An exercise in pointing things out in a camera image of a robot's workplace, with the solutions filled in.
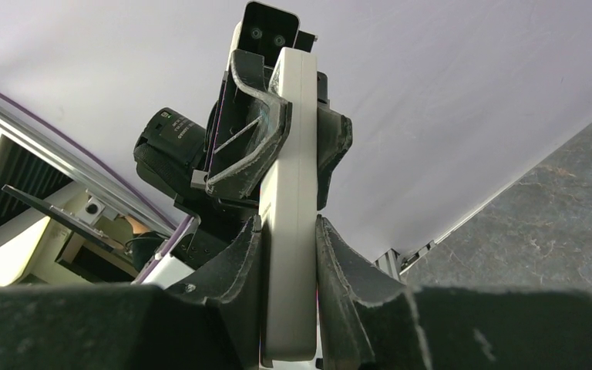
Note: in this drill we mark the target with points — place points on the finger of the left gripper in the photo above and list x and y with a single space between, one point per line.
249 128
334 140

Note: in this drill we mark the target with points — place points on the white remote control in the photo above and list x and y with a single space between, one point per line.
288 206

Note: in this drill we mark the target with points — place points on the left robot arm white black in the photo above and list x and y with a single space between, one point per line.
168 156

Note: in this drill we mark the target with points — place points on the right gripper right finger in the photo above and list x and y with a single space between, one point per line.
369 320

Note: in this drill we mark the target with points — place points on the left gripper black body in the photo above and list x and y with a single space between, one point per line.
304 108

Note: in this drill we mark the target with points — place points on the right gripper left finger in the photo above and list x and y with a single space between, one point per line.
211 319

